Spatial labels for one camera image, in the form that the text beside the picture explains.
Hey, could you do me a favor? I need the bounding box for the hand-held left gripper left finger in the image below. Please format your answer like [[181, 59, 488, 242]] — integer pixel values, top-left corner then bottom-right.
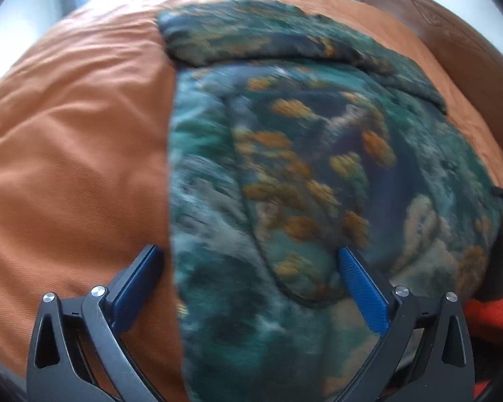
[[26, 244, 165, 402]]

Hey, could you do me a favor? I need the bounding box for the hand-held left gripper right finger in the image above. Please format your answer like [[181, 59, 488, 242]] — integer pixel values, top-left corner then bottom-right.
[[337, 246, 476, 402]]

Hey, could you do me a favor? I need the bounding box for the green patterned padded jacket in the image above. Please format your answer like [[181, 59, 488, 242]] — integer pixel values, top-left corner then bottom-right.
[[157, 0, 503, 402]]

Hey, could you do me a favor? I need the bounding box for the orange fleece garment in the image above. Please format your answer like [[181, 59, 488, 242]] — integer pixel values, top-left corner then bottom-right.
[[463, 296, 503, 396]]

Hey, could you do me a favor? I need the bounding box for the orange bed quilt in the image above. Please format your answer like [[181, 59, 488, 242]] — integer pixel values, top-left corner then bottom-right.
[[0, 0, 503, 402]]

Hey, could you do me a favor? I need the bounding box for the carved wooden headboard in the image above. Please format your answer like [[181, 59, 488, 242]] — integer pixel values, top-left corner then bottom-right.
[[361, 0, 503, 166]]

